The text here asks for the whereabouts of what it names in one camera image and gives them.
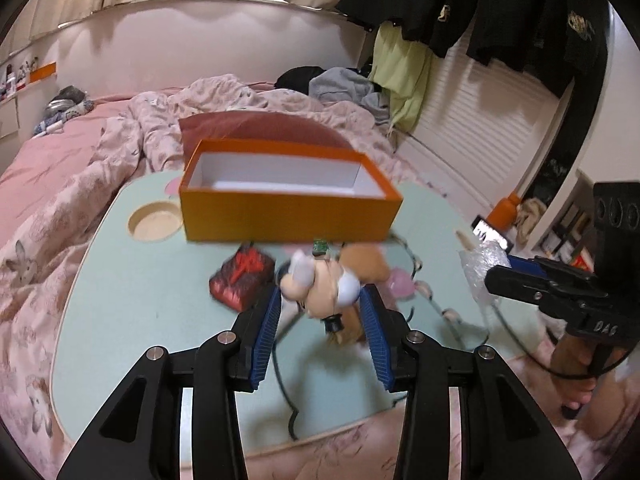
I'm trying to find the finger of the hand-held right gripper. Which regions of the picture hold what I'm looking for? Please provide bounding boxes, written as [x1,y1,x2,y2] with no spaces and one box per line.
[505,254,593,286]
[486,265,556,313]

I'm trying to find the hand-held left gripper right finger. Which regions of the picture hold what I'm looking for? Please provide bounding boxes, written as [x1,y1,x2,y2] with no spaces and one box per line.
[359,284,583,480]

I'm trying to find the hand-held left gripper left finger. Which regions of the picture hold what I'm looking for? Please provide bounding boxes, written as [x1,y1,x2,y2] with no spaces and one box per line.
[56,285,283,480]

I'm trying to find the clear plastic bag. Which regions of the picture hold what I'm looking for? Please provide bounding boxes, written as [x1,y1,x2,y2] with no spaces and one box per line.
[459,240,511,311]

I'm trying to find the plush toy keychain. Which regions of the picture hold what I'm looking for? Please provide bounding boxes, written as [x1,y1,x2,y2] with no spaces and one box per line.
[279,247,362,336]

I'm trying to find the orange cardboard box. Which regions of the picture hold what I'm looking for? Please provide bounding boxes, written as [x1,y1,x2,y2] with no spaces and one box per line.
[180,139,405,243]

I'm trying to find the person's right hand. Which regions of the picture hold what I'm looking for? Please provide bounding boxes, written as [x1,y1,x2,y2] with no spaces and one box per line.
[550,327,608,418]

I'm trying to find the smartphone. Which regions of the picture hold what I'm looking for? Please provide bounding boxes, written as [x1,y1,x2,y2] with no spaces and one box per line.
[471,215,515,253]

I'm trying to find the beige cloth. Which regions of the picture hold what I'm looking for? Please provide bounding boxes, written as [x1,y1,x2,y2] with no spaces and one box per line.
[515,197,548,243]

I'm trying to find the orange bottle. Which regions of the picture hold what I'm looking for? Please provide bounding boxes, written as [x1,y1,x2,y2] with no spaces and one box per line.
[487,192,522,228]

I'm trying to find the red black cube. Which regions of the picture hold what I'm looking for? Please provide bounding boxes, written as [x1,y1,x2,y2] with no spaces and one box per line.
[209,247,277,310]

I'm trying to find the green cartoon lap table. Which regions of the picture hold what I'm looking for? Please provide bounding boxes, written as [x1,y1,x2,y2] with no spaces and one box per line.
[50,172,556,456]

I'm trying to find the white louvered wardrobe doors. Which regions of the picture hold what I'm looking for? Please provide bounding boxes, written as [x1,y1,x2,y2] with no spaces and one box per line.
[395,35,576,211]

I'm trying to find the yellow-green garment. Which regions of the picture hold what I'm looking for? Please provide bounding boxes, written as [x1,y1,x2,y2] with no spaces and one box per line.
[370,25,433,133]

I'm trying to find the black hanging clothes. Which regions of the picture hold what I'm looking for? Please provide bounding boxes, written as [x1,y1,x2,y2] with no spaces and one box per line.
[335,0,608,96]

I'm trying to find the pink floral duvet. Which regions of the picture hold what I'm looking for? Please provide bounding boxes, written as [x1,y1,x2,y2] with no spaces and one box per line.
[0,74,451,480]

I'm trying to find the white padded headboard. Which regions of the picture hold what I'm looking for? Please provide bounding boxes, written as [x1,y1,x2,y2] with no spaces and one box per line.
[0,0,371,106]

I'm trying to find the blue grey clothes pile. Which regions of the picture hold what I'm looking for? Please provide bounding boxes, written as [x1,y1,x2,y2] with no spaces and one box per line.
[34,86,96,136]

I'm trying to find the orange flat box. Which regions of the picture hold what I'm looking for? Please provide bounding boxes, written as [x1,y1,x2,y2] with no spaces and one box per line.
[29,61,57,83]

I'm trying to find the row of small bottles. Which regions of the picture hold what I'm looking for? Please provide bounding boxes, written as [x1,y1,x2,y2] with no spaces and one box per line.
[0,57,38,98]

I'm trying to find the black cable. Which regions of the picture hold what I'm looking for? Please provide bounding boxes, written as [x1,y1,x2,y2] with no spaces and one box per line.
[270,232,596,441]

